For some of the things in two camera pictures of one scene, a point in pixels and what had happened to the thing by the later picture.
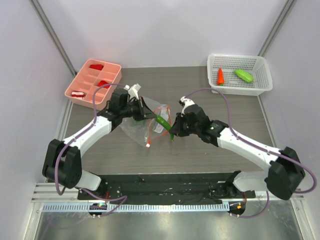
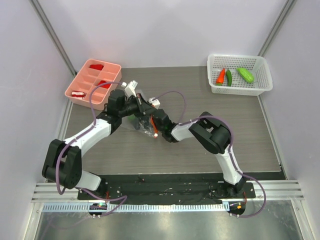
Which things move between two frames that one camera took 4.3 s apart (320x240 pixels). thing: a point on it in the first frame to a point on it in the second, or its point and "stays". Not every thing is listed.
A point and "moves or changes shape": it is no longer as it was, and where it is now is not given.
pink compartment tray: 94,73 stays
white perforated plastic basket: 239,75 stays
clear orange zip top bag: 146,131 moves or changes shape
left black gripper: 144,112 stays
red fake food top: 98,67 stays
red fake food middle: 102,82 stays
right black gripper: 180,125 to 154,119
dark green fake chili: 166,124 moves or changes shape
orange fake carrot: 220,81 moves or changes shape
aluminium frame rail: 51,192 stays
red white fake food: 75,94 stays
